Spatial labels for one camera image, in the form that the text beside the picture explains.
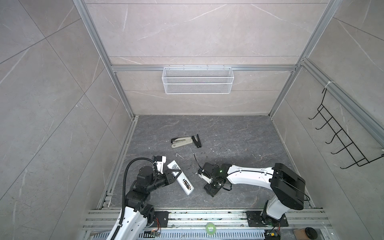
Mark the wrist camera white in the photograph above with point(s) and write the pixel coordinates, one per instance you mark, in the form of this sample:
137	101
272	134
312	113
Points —
159	162
205	176

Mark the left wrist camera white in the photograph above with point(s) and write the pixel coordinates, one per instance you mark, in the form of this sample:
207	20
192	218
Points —
159	162

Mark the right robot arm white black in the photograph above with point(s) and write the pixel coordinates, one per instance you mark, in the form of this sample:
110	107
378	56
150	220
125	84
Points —
288	187

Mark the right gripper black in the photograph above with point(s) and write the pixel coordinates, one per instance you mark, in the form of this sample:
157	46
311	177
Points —
211	192

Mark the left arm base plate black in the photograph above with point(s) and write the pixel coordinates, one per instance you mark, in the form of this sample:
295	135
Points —
158	219

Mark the white wire mesh basket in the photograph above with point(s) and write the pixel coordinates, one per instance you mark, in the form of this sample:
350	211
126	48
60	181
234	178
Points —
197	80

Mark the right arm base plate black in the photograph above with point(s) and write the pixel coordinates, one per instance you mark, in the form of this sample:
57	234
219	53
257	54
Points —
259	219

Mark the grey black stapler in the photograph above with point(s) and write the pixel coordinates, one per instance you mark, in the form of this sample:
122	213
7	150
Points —
179	142

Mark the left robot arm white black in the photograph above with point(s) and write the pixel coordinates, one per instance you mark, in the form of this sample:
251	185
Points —
137	213

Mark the black round cap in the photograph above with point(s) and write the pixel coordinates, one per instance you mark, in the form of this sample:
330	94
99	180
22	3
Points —
311	233

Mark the black wire hook rack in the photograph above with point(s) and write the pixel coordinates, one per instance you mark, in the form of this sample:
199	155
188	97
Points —
340	134

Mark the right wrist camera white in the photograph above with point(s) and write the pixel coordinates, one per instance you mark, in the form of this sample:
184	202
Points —
205	176

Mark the green round sticker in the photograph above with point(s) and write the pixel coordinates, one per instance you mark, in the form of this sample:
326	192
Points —
210	229

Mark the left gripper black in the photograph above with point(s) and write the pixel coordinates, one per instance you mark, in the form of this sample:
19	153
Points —
169	174

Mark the white remote control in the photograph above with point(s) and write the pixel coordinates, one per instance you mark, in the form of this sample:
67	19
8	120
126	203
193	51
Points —
182	179

